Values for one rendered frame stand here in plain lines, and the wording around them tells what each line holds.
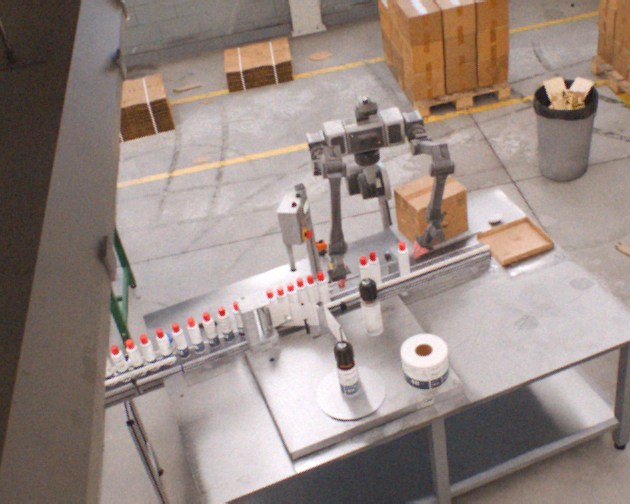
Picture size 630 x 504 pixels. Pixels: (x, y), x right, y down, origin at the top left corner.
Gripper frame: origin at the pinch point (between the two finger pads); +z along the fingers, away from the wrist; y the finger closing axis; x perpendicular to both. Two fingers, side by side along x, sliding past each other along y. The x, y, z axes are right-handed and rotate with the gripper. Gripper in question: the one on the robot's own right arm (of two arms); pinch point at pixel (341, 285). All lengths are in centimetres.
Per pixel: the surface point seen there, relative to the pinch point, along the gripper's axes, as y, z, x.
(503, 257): 87, 18, -1
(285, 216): -18.4, -43.6, 8.2
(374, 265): 19.4, -1.7, 4.2
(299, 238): -14.6, -31.1, 5.6
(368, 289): 5.2, -15.1, -25.4
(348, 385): -20, 3, -58
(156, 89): -27, 73, 418
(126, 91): -52, 73, 432
